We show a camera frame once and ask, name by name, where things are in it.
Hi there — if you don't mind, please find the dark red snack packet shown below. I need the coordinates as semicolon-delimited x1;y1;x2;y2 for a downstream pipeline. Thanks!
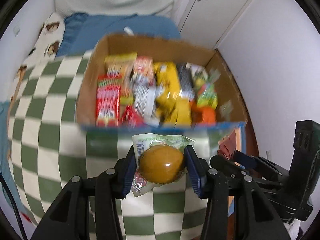
217;130;237;160

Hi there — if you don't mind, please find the packaged braised egg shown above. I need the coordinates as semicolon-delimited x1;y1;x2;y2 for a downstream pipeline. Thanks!
131;133;195;197

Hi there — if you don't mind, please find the red small candy packet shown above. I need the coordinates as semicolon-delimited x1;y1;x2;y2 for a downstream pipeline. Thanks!
121;105;144;127

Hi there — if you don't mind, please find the red green snack box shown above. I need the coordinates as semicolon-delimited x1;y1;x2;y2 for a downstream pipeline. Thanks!
95;75;121;127

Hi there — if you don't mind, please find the orange snack packet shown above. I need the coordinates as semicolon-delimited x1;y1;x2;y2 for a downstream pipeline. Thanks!
190;101;216;126

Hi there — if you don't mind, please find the green candy bag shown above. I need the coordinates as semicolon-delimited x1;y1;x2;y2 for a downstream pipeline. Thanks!
190;64;218;109

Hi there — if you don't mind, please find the white grey snack packet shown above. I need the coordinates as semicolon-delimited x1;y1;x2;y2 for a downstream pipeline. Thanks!
133;85;160;127

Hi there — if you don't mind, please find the yellow black snack bag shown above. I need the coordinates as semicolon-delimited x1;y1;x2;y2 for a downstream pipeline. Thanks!
153;62;190;124

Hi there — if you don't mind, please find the orange sunflower seed bag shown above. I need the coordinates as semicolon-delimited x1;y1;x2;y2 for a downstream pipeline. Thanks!
132;56;155;86

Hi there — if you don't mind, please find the beige yellow snack packet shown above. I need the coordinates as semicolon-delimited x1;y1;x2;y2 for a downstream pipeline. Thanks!
104;52;137;106

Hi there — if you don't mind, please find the green white checkered blanket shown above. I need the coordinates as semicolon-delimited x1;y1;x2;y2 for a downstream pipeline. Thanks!
8;51;207;239

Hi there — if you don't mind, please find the blue cardboard box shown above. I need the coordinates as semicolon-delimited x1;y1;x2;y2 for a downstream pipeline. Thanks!
75;34;247;130

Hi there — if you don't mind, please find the bear print cloth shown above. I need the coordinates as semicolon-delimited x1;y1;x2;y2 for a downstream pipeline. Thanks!
8;12;65;107

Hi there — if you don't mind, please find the small white remote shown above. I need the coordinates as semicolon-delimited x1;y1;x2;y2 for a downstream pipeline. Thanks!
124;27;135;36

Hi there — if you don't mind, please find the white door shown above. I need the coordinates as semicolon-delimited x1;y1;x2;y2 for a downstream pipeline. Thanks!
181;0;248;49

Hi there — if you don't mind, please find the white pillow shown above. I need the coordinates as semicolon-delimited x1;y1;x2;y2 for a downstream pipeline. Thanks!
54;0;180;20

